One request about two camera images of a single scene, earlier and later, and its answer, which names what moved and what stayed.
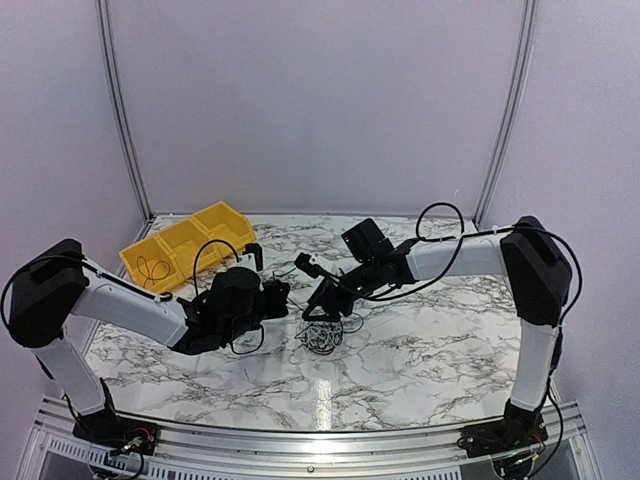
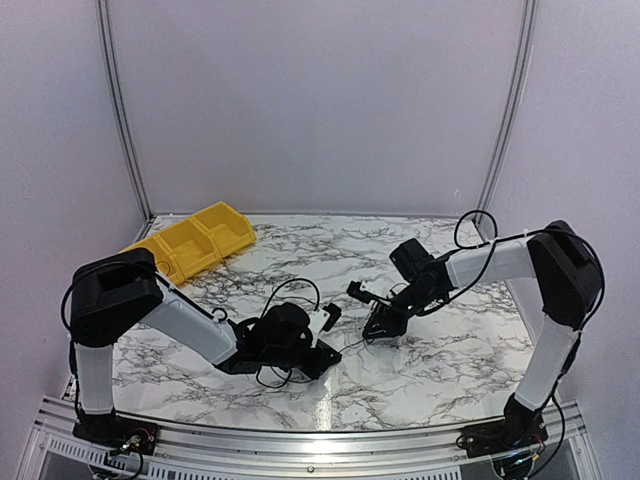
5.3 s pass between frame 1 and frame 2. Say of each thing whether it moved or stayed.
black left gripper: moved
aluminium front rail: stayed
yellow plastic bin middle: stayed
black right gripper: moved
